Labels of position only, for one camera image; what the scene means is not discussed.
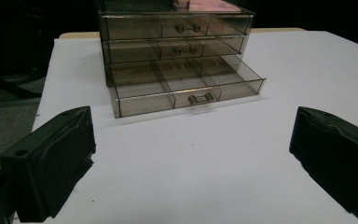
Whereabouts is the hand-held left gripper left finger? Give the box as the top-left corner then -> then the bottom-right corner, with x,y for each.
0,105 -> 97,223

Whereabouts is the large smoky clear acrylic drawer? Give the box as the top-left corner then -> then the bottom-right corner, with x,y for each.
108,54 -> 267,119

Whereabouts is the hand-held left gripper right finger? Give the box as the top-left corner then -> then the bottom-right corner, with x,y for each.
289,106 -> 358,222

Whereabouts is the dark metal stand leg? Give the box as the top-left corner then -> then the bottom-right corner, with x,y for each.
0,72 -> 44,101

